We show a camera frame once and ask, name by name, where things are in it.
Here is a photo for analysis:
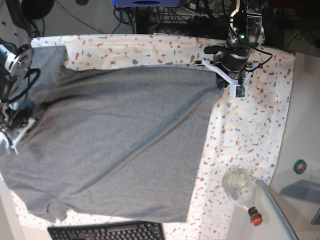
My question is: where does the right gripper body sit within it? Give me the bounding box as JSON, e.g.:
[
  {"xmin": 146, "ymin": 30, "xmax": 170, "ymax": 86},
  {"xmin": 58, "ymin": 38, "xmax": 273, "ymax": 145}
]
[{"xmin": 0, "ymin": 109, "xmax": 37, "ymax": 155}]

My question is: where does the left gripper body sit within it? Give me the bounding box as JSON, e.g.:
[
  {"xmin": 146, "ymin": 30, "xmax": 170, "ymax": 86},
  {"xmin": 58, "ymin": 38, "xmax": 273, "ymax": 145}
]
[{"xmin": 194, "ymin": 48, "xmax": 262, "ymax": 98}]

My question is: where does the grey t-shirt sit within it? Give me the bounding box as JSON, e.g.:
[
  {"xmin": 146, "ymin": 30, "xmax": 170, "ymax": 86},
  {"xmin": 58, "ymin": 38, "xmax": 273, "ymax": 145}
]
[{"xmin": 0, "ymin": 47, "xmax": 222, "ymax": 223}]

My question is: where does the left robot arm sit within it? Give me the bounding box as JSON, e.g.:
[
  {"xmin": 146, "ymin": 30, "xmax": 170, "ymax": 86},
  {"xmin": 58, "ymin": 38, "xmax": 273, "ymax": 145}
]
[{"xmin": 194, "ymin": 0, "xmax": 265, "ymax": 98}]

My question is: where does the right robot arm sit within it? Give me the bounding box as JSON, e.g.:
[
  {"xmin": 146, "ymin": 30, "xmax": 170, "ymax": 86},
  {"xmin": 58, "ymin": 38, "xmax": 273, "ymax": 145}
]
[{"xmin": 0, "ymin": 0, "xmax": 41, "ymax": 154}]

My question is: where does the terrazzo patterned tablecloth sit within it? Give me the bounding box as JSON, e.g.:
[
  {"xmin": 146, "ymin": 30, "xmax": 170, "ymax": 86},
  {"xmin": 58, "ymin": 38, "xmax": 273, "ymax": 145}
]
[{"xmin": 10, "ymin": 34, "xmax": 295, "ymax": 240}]

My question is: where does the clear bottle with red cap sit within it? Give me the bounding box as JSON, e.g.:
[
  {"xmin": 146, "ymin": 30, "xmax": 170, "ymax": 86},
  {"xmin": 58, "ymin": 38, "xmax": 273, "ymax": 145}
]
[{"xmin": 222, "ymin": 166, "xmax": 263, "ymax": 227}]

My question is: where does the green tape roll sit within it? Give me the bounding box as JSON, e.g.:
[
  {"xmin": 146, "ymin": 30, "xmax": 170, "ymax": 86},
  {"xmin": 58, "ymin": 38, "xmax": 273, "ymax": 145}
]
[{"xmin": 293, "ymin": 159, "xmax": 307, "ymax": 175}]

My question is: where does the blue box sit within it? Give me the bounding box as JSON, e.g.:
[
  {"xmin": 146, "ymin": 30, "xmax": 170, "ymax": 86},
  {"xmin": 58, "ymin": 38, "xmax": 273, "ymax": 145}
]
[{"xmin": 111, "ymin": 0, "xmax": 187, "ymax": 8}]

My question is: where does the grey laptop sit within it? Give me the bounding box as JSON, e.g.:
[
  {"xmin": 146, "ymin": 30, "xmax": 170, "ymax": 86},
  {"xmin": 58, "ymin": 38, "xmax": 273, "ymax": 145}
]
[{"xmin": 252, "ymin": 180, "xmax": 320, "ymax": 240}]

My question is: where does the black keyboard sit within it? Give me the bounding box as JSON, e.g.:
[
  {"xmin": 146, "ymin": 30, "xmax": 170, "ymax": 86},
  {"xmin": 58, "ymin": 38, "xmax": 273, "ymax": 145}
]
[{"xmin": 47, "ymin": 221, "xmax": 165, "ymax": 240}]

